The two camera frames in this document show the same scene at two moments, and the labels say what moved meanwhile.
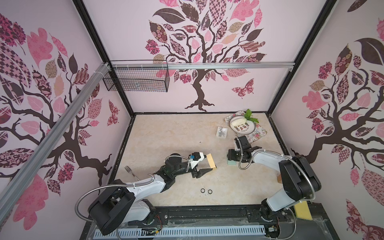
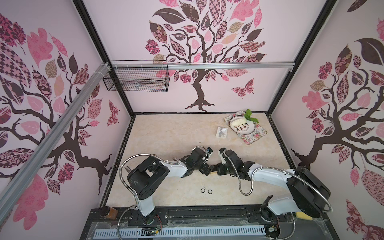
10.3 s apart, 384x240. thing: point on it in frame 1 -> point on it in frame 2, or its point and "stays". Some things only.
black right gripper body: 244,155 -> 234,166
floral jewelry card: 221,132 stays
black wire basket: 136,79 stays
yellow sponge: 302,211 stays
